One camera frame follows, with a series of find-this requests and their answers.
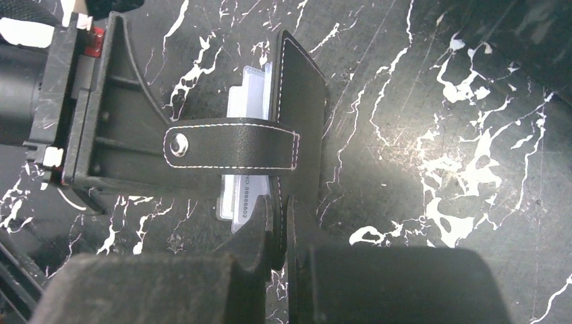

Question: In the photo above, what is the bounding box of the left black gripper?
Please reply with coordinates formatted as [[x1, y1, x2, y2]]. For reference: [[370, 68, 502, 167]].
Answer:
[[1, 12, 221, 199]]

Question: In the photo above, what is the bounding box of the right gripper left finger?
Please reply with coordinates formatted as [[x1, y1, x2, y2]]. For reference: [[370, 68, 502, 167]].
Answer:
[[31, 196, 273, 323]]

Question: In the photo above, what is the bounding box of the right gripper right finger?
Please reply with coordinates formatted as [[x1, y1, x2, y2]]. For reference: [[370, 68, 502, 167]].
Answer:
[[285, 196, 511, 323]]

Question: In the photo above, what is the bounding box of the black plastic tray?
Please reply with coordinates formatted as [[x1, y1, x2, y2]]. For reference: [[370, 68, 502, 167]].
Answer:
[[490, 1, 571, 103]]

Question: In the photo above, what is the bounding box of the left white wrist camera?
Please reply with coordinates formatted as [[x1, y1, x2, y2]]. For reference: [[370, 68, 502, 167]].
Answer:
[[1, 18, 55, 49]]

